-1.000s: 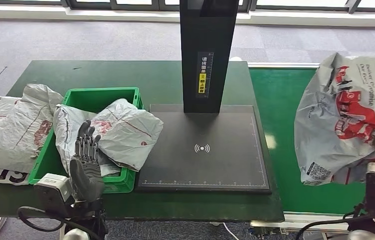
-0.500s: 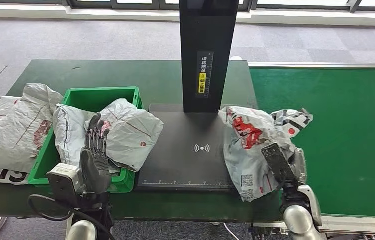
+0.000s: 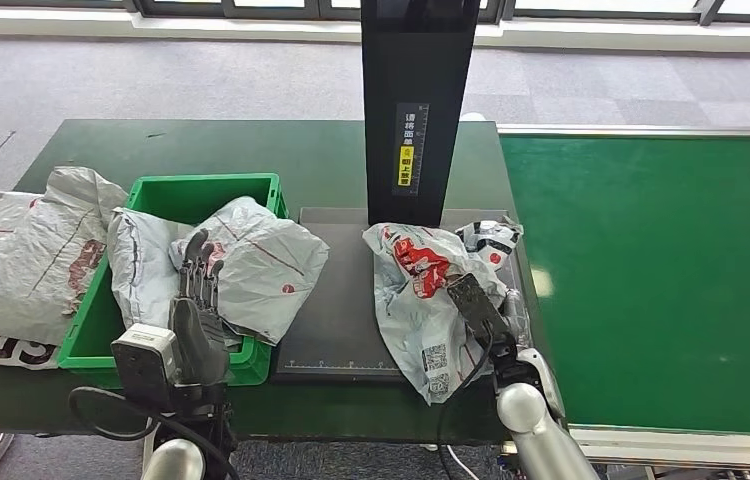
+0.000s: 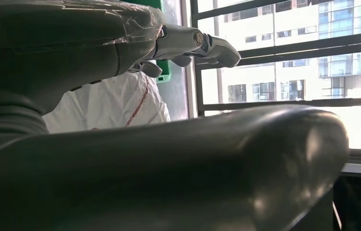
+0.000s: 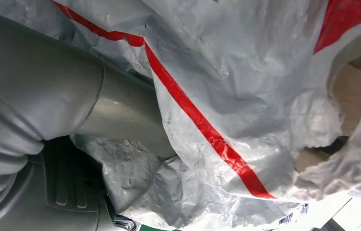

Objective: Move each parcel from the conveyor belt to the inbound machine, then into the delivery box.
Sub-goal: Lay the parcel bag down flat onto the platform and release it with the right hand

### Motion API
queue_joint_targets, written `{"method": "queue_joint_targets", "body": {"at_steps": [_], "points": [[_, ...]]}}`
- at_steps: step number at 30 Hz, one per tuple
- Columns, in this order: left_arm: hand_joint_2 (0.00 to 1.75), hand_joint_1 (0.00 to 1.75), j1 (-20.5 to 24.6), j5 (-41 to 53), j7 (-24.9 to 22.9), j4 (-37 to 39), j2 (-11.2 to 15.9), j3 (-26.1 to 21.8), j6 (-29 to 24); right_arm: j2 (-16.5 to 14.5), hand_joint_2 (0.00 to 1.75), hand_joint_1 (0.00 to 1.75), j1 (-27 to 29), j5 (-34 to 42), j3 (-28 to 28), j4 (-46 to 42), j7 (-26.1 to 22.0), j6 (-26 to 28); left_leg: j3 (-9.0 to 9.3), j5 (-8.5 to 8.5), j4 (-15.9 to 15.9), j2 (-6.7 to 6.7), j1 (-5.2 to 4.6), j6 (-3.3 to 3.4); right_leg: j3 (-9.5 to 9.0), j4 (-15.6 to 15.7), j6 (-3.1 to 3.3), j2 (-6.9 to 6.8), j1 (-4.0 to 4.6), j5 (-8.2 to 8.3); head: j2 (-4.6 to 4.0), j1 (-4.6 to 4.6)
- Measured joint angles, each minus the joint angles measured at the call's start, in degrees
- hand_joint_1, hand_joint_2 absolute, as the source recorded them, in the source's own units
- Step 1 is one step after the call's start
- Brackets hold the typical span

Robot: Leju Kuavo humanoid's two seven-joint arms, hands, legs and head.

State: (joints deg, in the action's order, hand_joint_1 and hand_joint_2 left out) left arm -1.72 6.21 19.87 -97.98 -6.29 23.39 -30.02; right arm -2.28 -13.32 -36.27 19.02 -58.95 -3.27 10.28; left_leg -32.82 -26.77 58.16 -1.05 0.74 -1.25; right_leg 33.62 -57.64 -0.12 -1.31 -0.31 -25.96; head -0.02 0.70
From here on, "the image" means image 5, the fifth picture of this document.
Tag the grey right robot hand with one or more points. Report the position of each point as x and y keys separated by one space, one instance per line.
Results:
x=40 y=79

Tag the green conveyor belt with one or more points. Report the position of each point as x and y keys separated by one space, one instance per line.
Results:
x=155 y=228

